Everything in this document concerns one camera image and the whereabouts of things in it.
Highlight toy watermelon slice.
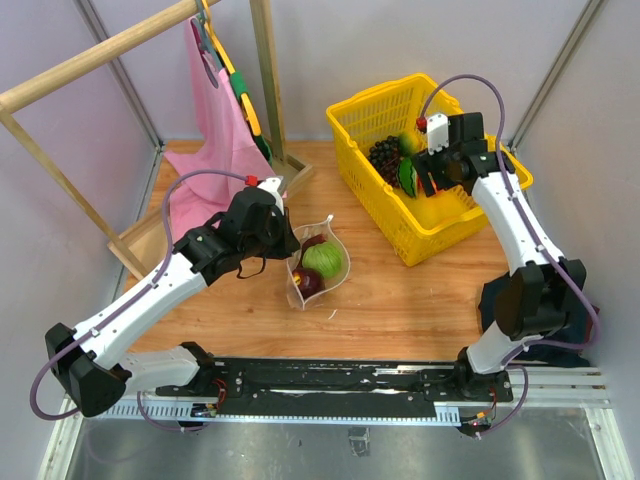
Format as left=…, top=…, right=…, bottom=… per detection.
left=396, top=157, right=419, bottom=198

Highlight black toy grapes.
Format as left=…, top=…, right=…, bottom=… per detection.
left=368, top=136, right=403, bottom=188

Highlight yellow plastic basket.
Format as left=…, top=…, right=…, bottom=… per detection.
left=325, top=72, right=534, bottom=268

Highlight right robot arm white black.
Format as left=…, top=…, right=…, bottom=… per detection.
left=411, top=113, right=586, bottom=400

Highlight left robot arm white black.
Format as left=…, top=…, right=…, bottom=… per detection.
left=45, top=177, right=300, bottom=417

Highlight dark brown toy chestnut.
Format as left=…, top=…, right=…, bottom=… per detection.
left=292, top=267, right=325, bottom=299

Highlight yellow green toy mango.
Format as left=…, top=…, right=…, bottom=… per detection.
left=397, top=132, right=421, bottom=157

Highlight green toy cabbage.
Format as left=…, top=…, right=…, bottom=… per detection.
left=302, top=242, right=343, bottom=279

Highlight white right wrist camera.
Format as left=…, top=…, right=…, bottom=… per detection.
left=416, top=113, right=449, bottom=155

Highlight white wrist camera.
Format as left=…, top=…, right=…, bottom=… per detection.
left=245, top=175, right=286, bottom=212
left=416, top=113, right=449, bottom=155

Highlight wooden clothes rack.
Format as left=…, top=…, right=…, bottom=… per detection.
left=1, top=1, right=313, bottom=279

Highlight clear polka dot zip bag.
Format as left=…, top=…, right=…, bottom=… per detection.
left=286, top=214, right=351, bottom=311

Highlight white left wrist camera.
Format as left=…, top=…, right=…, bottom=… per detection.
left=245, top=175, right=286, bottom=212

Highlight pink t-shirt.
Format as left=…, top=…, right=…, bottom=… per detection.
left=166, top=23, right=274, bottom=240

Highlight yellow clothes hanger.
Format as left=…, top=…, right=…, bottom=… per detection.
left=204, top=5, right=262, bottom=137

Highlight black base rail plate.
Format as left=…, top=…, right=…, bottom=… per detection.
left=155, top=357, right=513, bottom=420

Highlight grey clothes hanger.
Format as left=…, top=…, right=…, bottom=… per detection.
left=190, top=0, right=223, bottom=89

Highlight green t-shirt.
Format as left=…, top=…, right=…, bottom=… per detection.
left=229, top=70, right=273, bottom=164

